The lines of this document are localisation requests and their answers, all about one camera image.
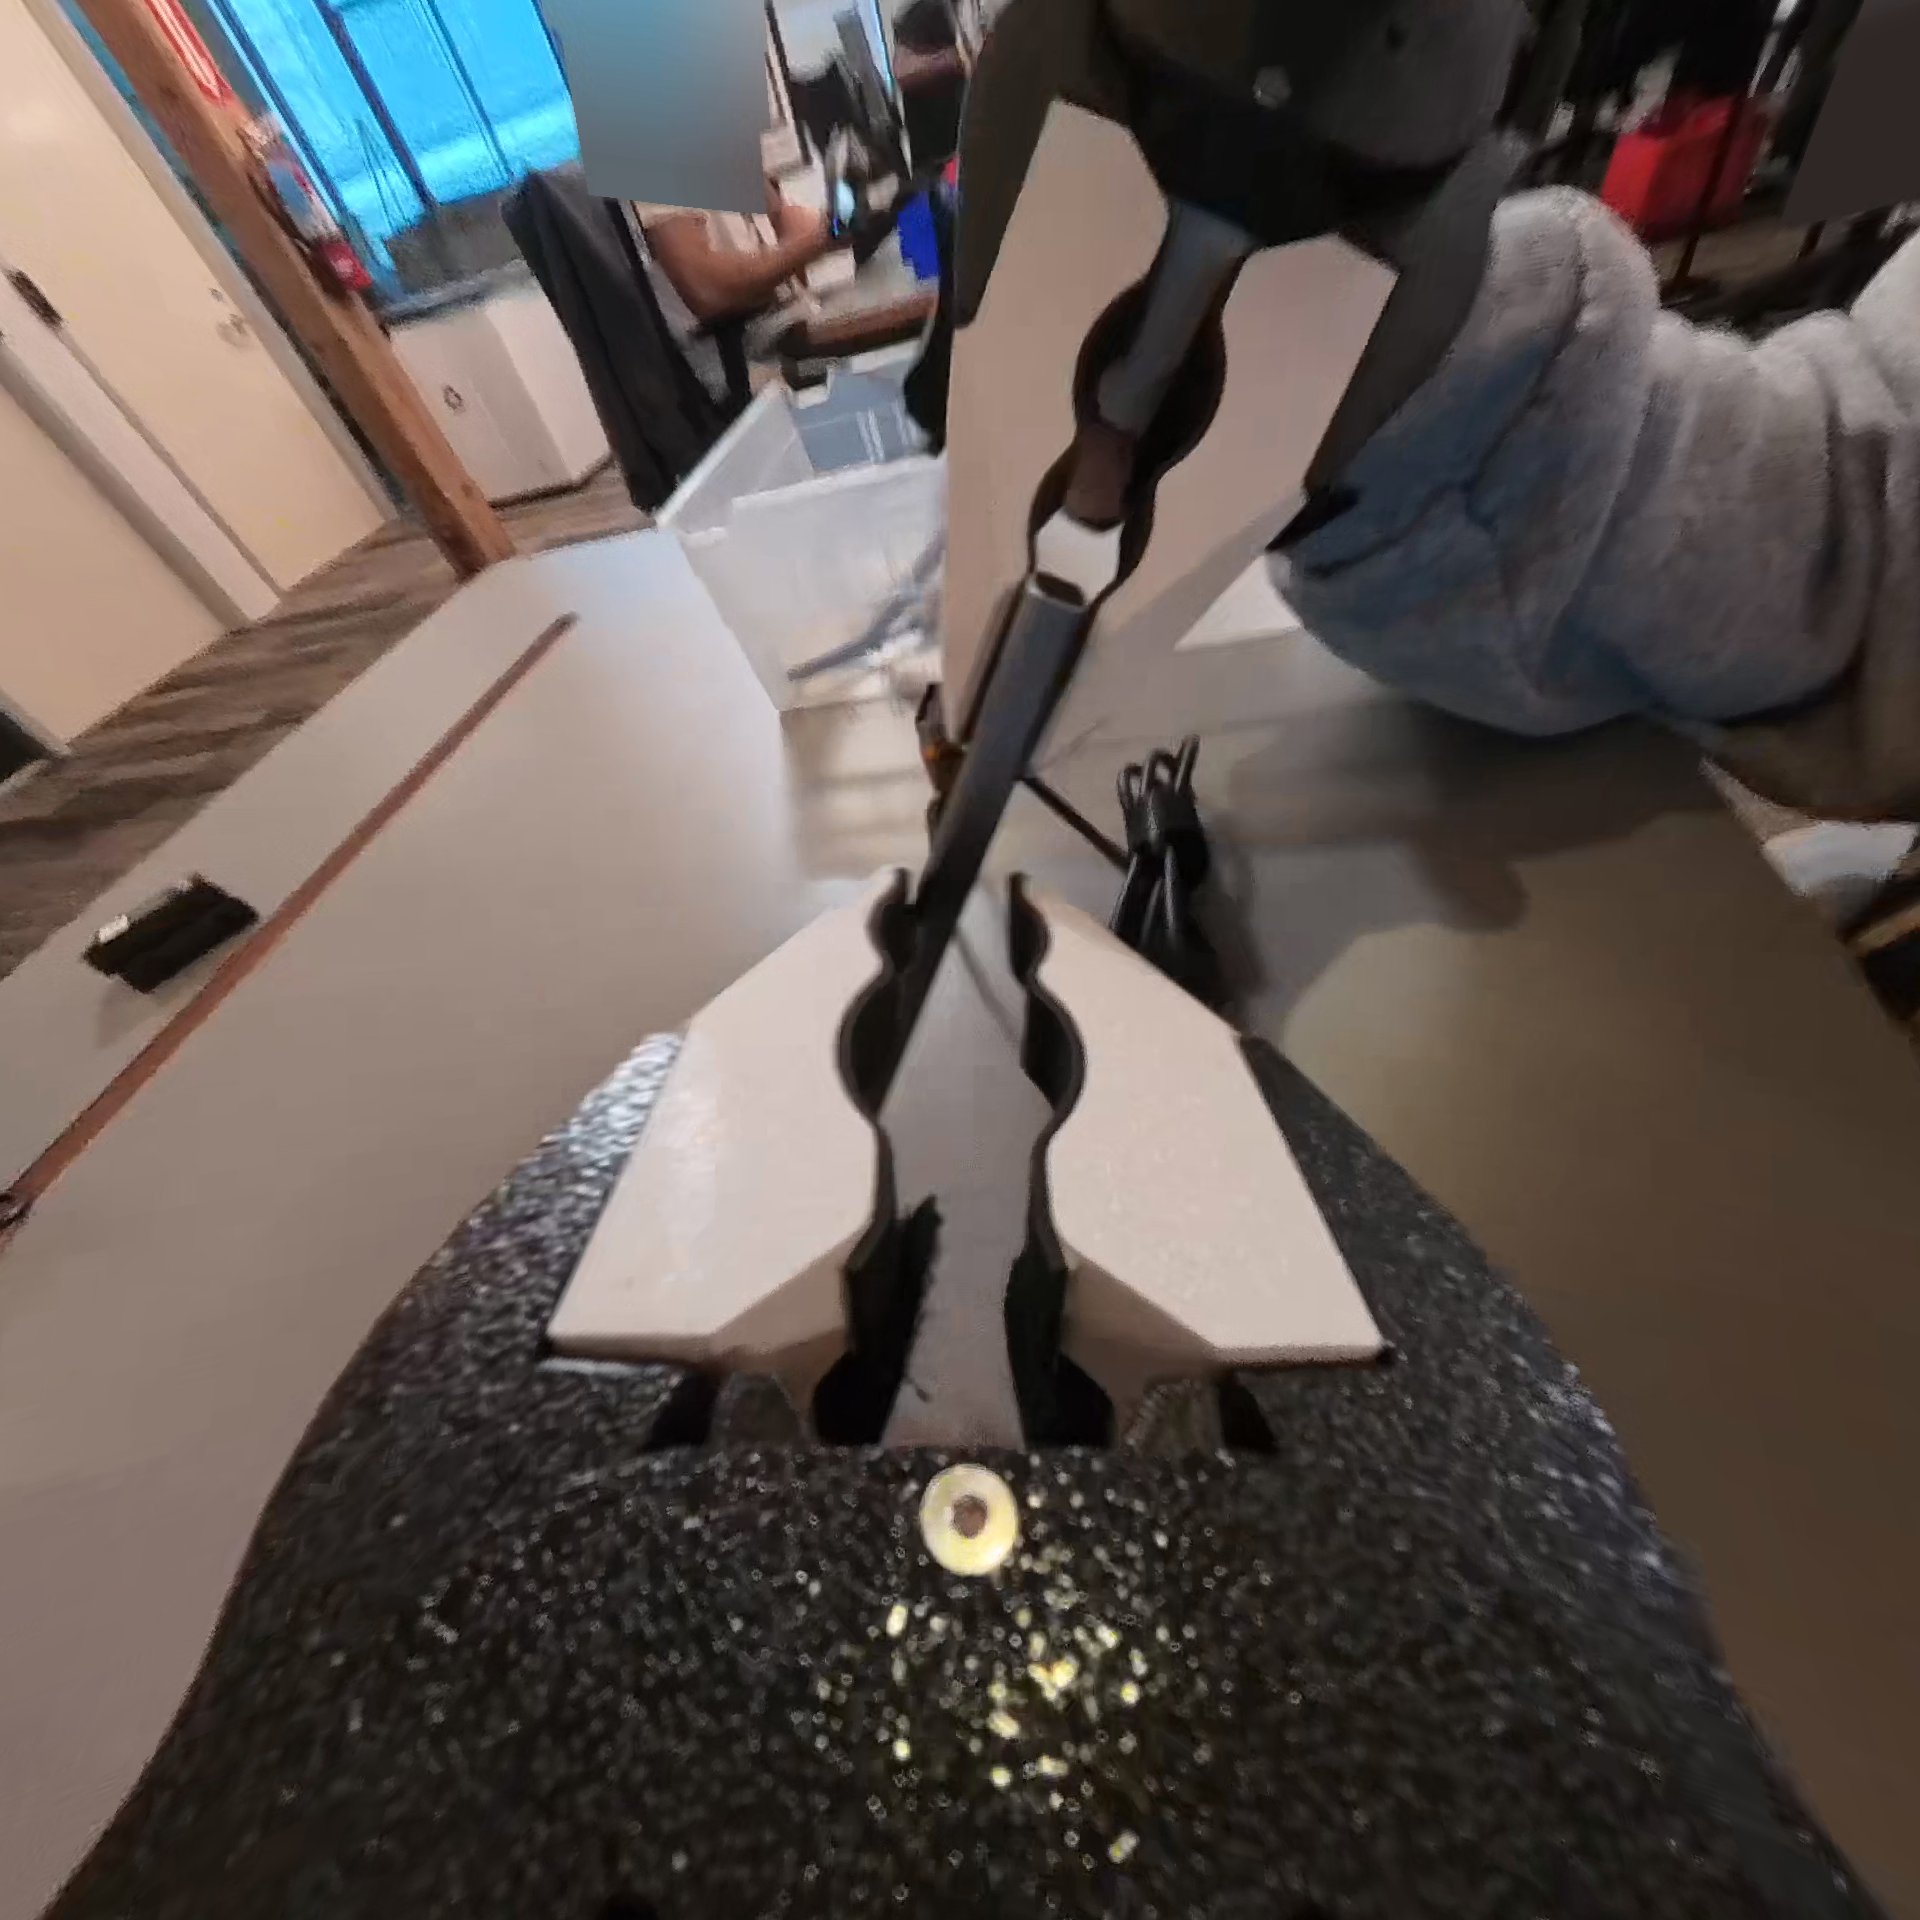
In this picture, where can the person's right forearm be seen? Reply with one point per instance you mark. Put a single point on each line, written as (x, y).
(1621, 494)

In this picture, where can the cream door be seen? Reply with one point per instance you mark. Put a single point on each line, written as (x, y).
(149, 301)
(90, 571)

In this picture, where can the red bag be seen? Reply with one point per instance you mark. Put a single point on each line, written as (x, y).
(1681, 165)

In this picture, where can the wooden post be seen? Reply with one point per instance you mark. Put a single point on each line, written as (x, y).
(376, 375)

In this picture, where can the white waste cabinet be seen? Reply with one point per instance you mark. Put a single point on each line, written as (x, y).
(495, 390)

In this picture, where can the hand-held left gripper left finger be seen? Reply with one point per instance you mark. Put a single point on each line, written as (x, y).
(720, 1184)

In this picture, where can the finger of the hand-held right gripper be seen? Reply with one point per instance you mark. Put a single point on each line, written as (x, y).
(1290, 360)
(1019, 301)

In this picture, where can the slim dark grey usb hub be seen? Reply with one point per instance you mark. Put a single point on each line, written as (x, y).
(990, 811)

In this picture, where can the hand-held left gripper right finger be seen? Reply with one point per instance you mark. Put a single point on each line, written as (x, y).
(1200, 1200)

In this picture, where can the large window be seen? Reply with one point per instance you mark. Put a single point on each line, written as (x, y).
(451, 120)

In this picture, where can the red arrow sign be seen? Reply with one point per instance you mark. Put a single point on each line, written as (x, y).
(194, 45)

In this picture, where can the clear plastic storage bin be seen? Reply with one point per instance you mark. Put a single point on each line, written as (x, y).
(781, 511)

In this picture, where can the red fire extinguisher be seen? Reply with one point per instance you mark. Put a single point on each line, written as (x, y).
(341, 268)

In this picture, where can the dark hanging jacket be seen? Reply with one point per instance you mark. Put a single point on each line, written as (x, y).
(616, 347)

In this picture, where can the small black battery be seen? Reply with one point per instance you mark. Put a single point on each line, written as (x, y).
(171, 938)

